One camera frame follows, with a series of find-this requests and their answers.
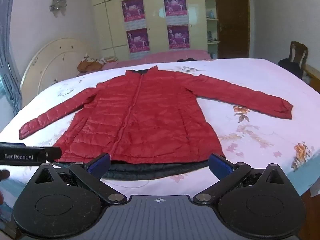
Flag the wooden chair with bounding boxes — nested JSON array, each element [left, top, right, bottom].
[[289, 41, 309, 67]]

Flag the pink blanket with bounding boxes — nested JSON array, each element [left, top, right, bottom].
[[102, 49, 213, 71]]

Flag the wooden side table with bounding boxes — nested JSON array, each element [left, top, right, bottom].
[[302, 64, 320, 93]]

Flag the blue curtain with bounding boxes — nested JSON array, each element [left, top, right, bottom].
[[0, 0, 21, 98]]

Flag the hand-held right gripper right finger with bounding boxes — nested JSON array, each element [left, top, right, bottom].
[[192, 152, 290, 205]]

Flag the cream wardrobe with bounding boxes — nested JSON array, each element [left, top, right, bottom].
[[89, 0, 209, 61]]

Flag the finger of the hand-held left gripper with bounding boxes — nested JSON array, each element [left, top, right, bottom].
[[40, 147, 62, 164]]

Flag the folded pale cloths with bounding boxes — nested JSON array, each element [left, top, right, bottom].
[[97, 56, 118, 65]]

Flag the red puffer jacket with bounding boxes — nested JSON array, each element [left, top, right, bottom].
[[19, 65, 293, 181]]

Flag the cream round headboard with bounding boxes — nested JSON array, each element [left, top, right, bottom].
[[19, 38, 88, 101]]

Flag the white floral bed sheet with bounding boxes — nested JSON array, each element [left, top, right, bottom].
[[0, 58, 320, 225]]

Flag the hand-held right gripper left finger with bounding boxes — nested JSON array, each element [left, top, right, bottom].
[[32, 152, 128, 205]]

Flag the wall lamp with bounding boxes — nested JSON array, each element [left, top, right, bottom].
[[49, 0, 69, 12]]

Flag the cream corner shelf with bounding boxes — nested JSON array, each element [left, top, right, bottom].
[[203, 0, 221, 60]]

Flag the brown wooden door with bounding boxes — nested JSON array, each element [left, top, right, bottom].
[[214, 0, 250, 59]]

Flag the purple wall poster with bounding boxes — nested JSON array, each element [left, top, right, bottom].
[[126, 28, 151, 54], [121, 0, 146, 30], [163, 0, 189, 26], [167, 25, 190, 50]]

